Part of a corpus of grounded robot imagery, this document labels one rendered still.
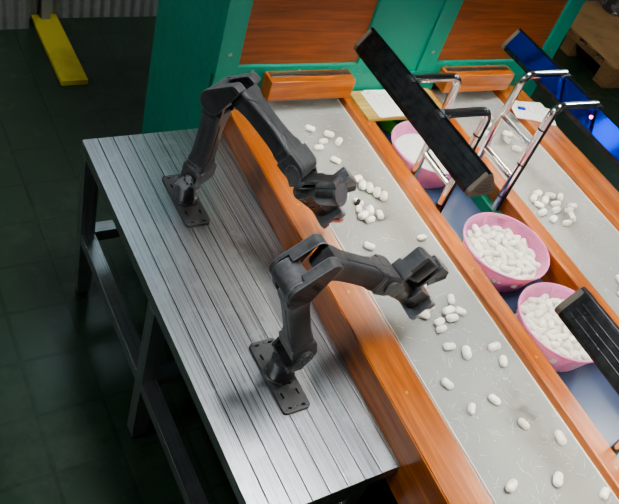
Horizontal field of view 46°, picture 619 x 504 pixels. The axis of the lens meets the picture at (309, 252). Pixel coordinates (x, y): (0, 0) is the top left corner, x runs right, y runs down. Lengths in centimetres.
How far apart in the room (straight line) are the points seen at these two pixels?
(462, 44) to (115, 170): 127
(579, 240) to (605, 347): 87
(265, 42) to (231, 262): 70
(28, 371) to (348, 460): 119
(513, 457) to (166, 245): 99
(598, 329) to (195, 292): 93
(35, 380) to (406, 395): 124
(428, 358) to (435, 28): 118
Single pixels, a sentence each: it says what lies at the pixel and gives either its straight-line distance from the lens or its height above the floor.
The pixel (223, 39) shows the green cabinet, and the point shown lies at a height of 97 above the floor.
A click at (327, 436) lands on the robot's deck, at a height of 67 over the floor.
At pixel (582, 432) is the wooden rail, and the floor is 76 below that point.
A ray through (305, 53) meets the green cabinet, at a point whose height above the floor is 91.
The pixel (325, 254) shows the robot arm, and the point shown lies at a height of 109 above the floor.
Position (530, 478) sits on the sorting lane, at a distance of 176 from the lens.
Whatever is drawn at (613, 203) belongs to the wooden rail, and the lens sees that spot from 262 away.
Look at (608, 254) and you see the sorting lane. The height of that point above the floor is 74.
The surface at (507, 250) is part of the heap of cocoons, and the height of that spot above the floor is 75.
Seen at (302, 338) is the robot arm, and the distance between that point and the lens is 157.
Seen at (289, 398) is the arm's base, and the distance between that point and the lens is 170.
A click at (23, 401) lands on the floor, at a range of 243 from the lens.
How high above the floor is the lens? 207
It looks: 44 degrees down
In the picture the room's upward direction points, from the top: 21 degrees clockwise
